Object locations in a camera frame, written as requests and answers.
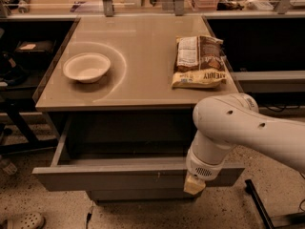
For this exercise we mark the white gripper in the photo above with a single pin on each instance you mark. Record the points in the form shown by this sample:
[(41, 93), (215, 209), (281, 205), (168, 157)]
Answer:
[(203, 168)]

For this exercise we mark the grey top drawer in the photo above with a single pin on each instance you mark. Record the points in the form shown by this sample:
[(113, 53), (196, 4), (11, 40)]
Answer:
[(113, 151)]

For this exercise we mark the grey drawer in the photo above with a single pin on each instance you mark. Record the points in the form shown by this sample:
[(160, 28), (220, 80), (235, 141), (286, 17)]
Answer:
[(113, 151), (104, 196)]

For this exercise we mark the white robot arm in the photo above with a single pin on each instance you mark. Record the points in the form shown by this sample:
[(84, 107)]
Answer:
[(226, 121)]

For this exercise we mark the grey lower drawer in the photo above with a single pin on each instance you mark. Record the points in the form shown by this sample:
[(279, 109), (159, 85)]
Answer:
[(104, 196)]

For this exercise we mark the grey drawer cabinet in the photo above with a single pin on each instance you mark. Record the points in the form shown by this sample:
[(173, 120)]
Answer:
[(142, 53)]

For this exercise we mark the brown yellow snack bag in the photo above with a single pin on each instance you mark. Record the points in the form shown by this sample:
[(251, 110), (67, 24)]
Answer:
[(198, 63)]

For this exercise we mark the white paper bowl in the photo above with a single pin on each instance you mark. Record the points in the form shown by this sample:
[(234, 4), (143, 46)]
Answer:
[(87, 67)]

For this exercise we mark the white perforated clog shoe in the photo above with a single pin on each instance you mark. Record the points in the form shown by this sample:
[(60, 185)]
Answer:
[(31, 220)]

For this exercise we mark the black floor frame bar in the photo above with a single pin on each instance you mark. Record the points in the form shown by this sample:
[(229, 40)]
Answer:
[(250, 189)]

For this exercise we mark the grey metal post right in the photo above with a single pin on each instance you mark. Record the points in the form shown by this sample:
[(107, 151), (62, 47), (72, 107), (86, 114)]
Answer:
[(179, 0)]

